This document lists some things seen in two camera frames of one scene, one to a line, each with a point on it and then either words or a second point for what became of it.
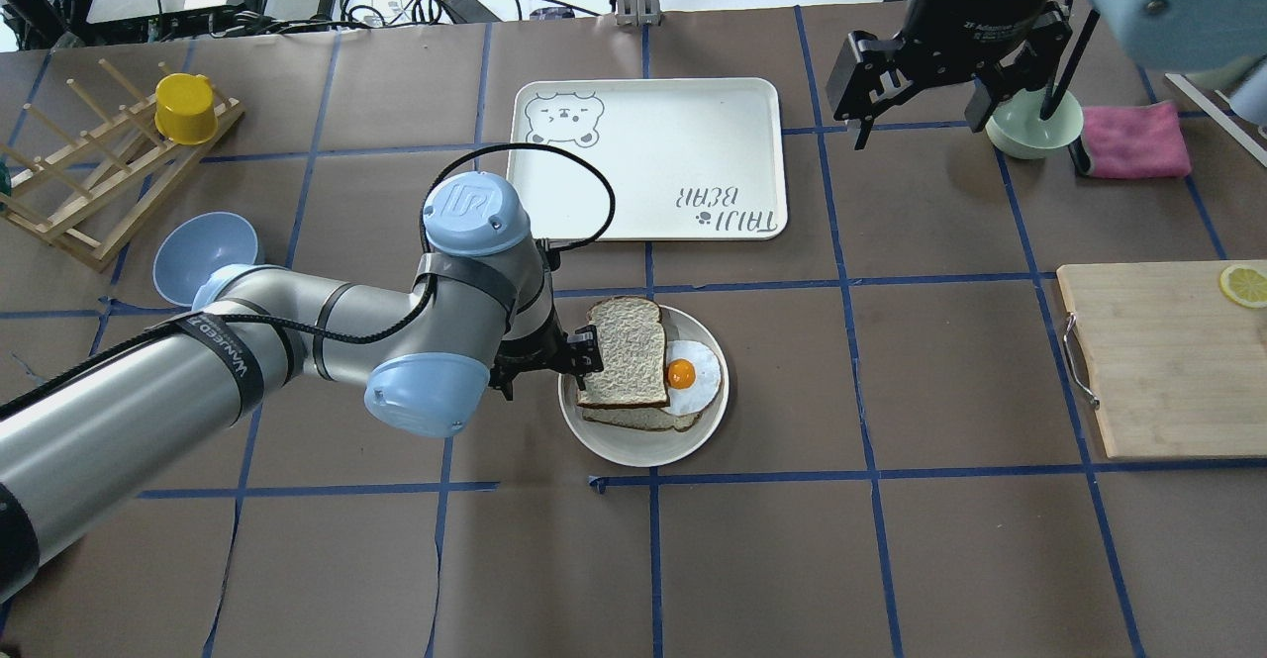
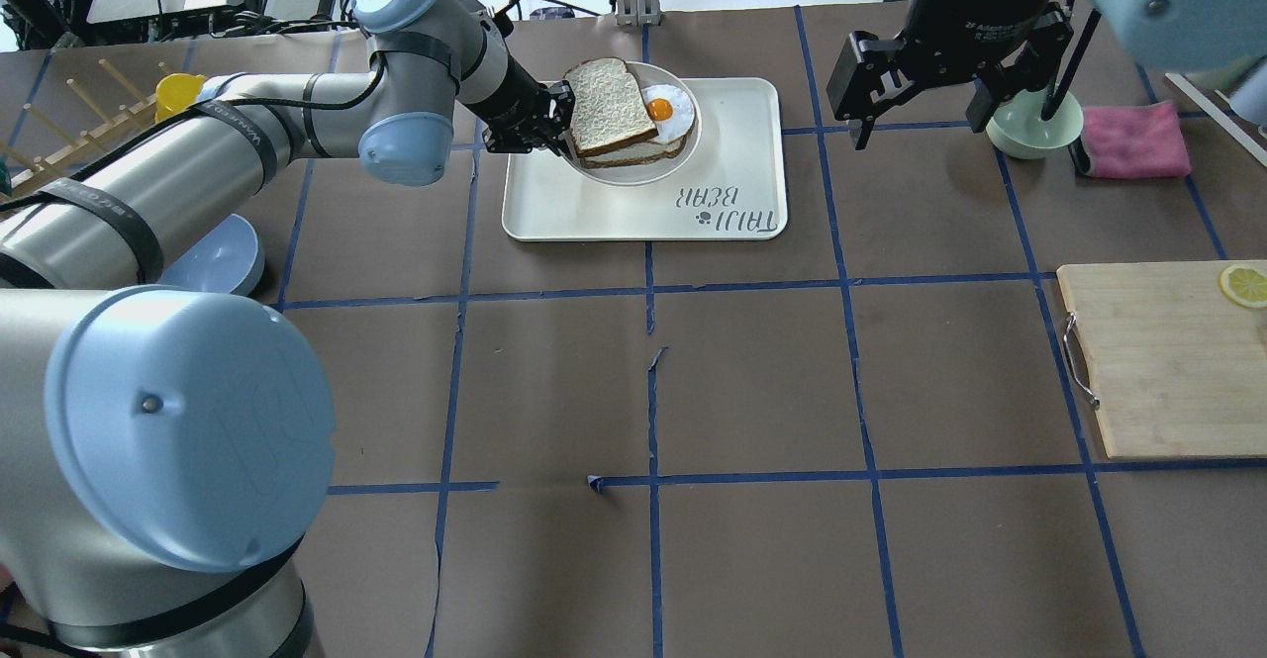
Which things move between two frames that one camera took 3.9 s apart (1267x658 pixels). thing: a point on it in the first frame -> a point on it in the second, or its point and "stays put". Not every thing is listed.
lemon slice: [1245, 284] stays put
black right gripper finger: [868, 77] stays put
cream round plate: [649, 447] -> [653, 171]
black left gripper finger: [584, 353] -> [562, 105]
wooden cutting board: [1178, 369] stays put
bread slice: [631, 340] -> [608, 110]
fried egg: [693, 376] -> [671, 111]
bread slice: [641, 418] -> [643, 150]
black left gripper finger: [504, 382] -> [560, 144]
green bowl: [1017, 128] stays put
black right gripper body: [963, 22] stays put
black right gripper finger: [1042, 59] stays put
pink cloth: [1135, 141] stays put
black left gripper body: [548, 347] -> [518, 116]
